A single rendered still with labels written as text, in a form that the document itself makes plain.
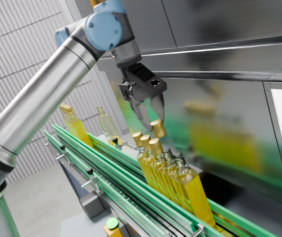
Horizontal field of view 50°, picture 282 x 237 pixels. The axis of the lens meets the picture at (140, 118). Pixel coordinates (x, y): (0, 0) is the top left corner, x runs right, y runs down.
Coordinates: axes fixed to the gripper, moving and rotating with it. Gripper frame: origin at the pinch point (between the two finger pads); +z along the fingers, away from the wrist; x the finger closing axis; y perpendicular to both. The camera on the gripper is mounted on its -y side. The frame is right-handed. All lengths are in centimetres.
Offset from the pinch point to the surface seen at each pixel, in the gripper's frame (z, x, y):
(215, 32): -20.0, -15.1, -16.4
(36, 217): 125, 56, 233
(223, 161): 17.3, -12.0, -8.7
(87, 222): 48, 26, 53
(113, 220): 38, 19, 27
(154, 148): 8.6, 1.4, 4.5
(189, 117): 4.2, -11.8, 1.0
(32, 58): -17, -25, 329
